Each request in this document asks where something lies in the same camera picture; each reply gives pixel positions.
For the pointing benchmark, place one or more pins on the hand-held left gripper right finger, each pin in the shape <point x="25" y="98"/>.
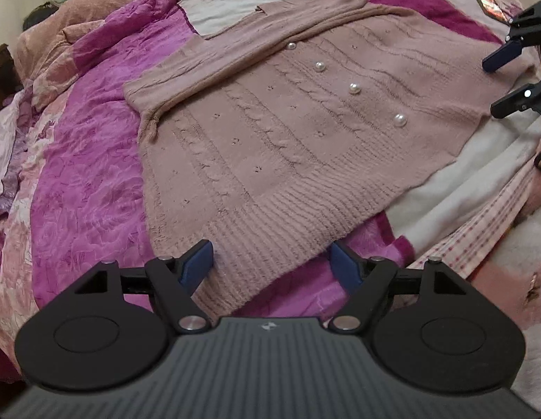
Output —
<point x="345" y="267"/>

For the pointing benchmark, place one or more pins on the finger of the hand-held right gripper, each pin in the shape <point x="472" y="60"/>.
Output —
<point x="499" y="56"/>
<point x="521" y="98"/>

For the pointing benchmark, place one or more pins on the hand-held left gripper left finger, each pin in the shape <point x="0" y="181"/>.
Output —
<point x="196" y="266"/>

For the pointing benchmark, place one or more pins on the pink knitted cardigan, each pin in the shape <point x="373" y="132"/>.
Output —
<point x="275" y="139"/>

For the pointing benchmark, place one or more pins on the colourful printed packet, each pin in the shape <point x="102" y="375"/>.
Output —
<point x="487" y="2"/>

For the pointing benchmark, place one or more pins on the pink checked sheet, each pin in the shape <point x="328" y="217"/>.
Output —
<point x="480" y="235"/>

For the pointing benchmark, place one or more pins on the purple patchwork quilt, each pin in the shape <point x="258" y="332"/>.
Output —
<point x="87" y="161"/>

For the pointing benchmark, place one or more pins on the carved wooden cabinet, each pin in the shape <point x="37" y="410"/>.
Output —
<point x="2" y="74"/>

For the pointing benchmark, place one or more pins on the pink crumpled duvet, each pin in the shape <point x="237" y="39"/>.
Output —
<point x="78" y="17"/>

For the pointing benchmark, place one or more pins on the dark fuzzy object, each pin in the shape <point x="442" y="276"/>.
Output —
<point x="39" y="14"/>

